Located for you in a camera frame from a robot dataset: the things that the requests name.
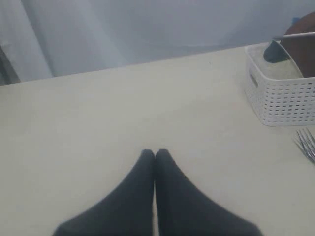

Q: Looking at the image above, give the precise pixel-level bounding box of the blue snack packet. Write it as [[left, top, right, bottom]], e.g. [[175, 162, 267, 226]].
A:
[[292, 17, 300, 25]]

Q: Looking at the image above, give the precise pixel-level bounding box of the silver fork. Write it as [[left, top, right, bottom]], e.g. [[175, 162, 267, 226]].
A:
[[294, 128, 315, 164]]

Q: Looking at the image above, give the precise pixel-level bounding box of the brown round plate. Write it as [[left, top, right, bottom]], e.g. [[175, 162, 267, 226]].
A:
[[281, 11, 315, 78]]

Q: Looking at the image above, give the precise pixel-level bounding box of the white perforated plastic basket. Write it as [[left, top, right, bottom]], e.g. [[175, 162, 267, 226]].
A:
[[243, 45, 315, 126]]

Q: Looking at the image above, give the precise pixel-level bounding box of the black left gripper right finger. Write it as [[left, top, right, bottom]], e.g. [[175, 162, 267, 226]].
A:
[[155, 149, 262, 236]]

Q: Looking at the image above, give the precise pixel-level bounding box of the silver table knife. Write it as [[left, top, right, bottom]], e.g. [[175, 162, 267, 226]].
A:
[[273, 32, 315, 41]]

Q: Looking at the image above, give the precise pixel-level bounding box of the white backdrop curtain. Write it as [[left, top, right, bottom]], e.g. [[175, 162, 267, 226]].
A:
[[0, 0, 315, 85]]

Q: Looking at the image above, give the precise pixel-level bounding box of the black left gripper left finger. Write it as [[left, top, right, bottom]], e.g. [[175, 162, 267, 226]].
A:
[[54, 149, 155, 236]]

